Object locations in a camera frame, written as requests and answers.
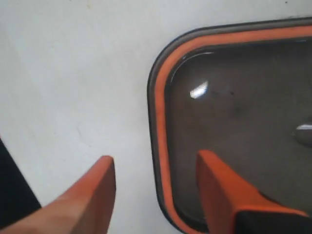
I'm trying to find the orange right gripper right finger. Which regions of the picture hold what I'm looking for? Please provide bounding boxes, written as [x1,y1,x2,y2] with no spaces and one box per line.
[196,150,309,234]

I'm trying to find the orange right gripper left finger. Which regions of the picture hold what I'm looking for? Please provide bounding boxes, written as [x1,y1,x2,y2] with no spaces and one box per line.
[1,156,115,234]

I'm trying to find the dark transparent lid orange seal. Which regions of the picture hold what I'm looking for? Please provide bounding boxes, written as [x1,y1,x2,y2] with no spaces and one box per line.
[147,18,312,234]

